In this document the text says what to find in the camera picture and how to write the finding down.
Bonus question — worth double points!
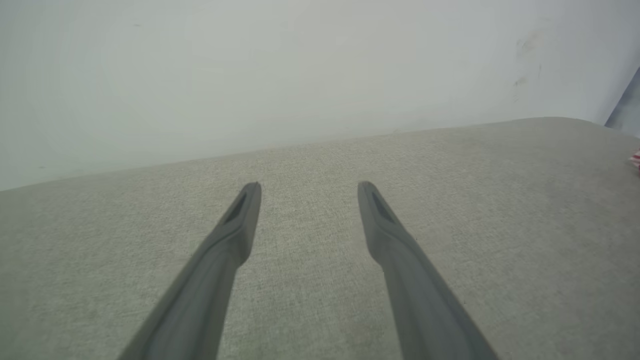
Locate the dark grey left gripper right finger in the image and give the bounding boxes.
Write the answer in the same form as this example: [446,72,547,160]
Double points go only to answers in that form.
[357,181,501,360]

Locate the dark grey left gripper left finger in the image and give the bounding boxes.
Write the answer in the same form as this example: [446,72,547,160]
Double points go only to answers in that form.
[117,181,262,360]

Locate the grey fabric sofa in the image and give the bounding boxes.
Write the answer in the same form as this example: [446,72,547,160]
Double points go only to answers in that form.
[0,117,640,360]

